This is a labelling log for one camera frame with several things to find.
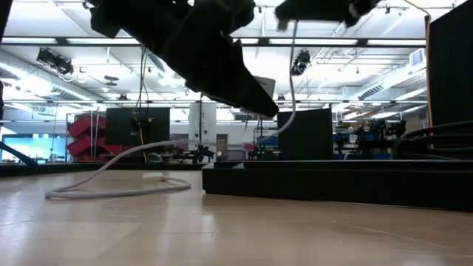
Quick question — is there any black rig-mounted camera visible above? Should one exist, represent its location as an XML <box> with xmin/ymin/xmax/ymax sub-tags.
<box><xmin>35</xmin><ymin>47</ymin><xmax>75</xmax><ymax>77</ymax></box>

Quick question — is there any black partition panel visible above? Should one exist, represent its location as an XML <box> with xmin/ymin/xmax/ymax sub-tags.
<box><xmin>424</xmin><ymin>0</ymin><xmax>473</xmax><ymax>127</ymax></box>

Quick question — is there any white pillar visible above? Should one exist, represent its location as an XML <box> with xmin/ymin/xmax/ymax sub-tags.
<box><xmin>188</xmin><ymin>102</ymin><xmax>218</xmax><ymax>151</ymax></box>

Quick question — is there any red storage bin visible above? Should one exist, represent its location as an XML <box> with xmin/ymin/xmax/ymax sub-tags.
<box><xmin>67</xmin><ymin>112</ymin><xmax>107</xmax><ymax>139</ymax></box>
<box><xmin>67</xmin><ymin>135</ymin><xmax>123</xmax><ymax>159</ymax></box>

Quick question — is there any black monitor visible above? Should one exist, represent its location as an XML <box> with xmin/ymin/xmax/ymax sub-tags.
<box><xmin>105</xmin><ymin>106</ymin><xmax>171</xmax><ymax>156</ymax></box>

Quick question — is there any lit blue screen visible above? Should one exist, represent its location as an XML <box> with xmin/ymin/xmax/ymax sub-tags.
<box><xmin>0</xmin><ymin>134</ymin><xmax>68</xmax><ymax>163</ymax></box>

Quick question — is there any black power strip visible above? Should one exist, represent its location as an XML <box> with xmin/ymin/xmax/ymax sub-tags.
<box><xmin>201</xmin><ymin>159</ymin><xmax>473</xmax><ymax>212</ymax></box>

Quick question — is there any black ceiling-mounted device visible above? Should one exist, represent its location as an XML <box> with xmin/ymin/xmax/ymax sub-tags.
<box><xmin>290</xmin><ymin>50</ymin><xmax>312</xmax><ymax>77</ymax></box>

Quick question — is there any black diagonal strut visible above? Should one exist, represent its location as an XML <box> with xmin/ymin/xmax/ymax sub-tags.
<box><xmin>0</xmin><ymin>142</ymin><xmax>40</xmax><ymax>167</ymax></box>

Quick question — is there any small black background robot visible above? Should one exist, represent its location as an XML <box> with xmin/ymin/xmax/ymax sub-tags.
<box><xmin>171</xmin><ymin>143</ymin><xmax>216</xmax><ymax>164</ymax></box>

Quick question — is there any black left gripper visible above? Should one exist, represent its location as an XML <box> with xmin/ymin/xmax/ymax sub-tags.
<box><xmin>90</xmin><ymin>0</ymin><xmax>280</xmax><ymax>118</ymax></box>

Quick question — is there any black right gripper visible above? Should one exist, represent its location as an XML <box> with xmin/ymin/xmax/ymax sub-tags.
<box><xmin>275</xmin><ymin>0</ymin><xmax>381</xmax><ymax>27</ymax></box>

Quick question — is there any black aluminium table frame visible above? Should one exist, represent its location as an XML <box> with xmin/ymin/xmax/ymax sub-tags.
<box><xmin>0</xmin><ymin>162</ymin><xmax>208</xmax><ymax>177</ymax></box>

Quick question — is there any black and blue equipment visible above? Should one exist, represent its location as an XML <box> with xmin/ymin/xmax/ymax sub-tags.
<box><xmin>332</xmin><ymin>120</ymin><xmax>407</xmax><ymax>161</ymax></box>

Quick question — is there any silver ventilation duct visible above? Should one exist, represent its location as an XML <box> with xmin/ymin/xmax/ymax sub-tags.
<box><xmin>0</xmin><ymin>51</ymin><xmax>99</xmax><ymax>101</ymax></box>

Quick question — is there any white USB charger plug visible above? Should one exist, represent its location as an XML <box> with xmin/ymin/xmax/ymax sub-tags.
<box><xmin>253</xmin><ymin>75</ymin><xmax>277</xmax><ymax>100</ymax></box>

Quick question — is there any white USB cable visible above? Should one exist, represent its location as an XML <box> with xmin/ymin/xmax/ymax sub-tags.
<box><xmin>44</xmin><ymin>20</ymin><xmax>299</xmax><ymax>200</ymax></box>

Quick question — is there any black square box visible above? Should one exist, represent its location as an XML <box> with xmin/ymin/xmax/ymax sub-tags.
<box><xmin>276</xmin><ymin>108</ymin><xmax>333</xmax><ymax>162</ymax></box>

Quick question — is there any looped black cable bundle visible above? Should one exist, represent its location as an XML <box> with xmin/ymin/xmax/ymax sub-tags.
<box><xmin>391</xmin><ymin>120</ymin><xmax>473</xmax><ymax>161</ymax></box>

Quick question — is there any black overhead crossbar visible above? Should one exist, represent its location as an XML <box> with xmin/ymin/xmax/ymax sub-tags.
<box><xmin>0</xmin><ymin>35</ymin><xmax>428</xmax><ymax>48</ymax></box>

